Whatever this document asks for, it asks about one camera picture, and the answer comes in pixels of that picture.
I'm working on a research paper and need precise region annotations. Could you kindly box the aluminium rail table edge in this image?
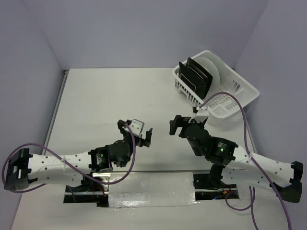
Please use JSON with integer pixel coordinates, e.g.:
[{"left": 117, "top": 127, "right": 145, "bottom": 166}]
[{"left": 44, "top": 70, "right": 69, "bottom": 147}]

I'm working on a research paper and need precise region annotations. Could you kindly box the black square plate orange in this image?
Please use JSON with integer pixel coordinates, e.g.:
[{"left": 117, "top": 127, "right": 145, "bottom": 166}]
[{"left": 186, "top": 57, "right": 213, "bottom": 99}]

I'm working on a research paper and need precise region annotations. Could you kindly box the white plastic dish rack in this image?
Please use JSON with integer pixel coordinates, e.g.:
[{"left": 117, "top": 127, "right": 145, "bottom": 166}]
[{"left": 172, "top": 50, "right": 260, "bottom": 125}]

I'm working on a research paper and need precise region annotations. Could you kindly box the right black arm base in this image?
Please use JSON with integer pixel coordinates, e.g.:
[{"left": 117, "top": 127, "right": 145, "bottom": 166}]
[{"left": 192, "top": 164, "right": 239, "bottom": 201}]

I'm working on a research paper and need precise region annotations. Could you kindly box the black square plate teal centre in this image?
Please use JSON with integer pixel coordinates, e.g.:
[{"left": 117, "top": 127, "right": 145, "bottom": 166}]
[{"left": 179, "top": 62, "right": 206, "bottom": 99}]

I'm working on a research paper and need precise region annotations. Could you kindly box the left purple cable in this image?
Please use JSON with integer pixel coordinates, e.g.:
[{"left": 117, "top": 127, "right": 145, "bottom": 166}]
[{"left": 1, "top": 124, "right": 138, "bottom": 194}]

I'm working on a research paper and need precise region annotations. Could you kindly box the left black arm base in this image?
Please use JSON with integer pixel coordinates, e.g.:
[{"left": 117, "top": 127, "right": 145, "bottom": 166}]
[{"left": 63, "top": 178, "right": 109, "bottom": 207}]

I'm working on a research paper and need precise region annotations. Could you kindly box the round white plate red teal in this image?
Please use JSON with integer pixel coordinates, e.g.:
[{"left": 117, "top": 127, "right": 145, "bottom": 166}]
[{"left": 194, "top": 57, "right": 220, "bottom": 92}]

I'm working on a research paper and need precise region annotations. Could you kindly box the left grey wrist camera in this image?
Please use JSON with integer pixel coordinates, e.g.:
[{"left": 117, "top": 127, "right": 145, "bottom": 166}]
[{"left": 129, "top": 119, "right": 145, "bottom": 138}]

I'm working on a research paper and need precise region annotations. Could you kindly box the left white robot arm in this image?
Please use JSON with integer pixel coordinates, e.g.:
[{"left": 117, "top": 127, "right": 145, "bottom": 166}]
[{"left": 1, "top": 119, "right": 153, "bottom": 193}]

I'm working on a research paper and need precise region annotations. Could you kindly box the silver tape covered panel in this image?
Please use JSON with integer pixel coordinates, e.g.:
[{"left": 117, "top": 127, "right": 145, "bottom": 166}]
[{"left": 108, "top": 172, "right": 196, "bottom": 207}]

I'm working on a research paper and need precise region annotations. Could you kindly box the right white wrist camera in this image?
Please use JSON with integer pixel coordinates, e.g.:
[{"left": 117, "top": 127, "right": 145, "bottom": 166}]
[{"left": 189, "top": 107, "right": 209, "bottom": 123}]

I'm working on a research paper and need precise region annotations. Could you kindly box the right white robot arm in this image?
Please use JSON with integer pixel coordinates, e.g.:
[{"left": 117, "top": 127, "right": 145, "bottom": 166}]
[{"left": 169, "top": 115, "right": 303, "bottom": 203}]

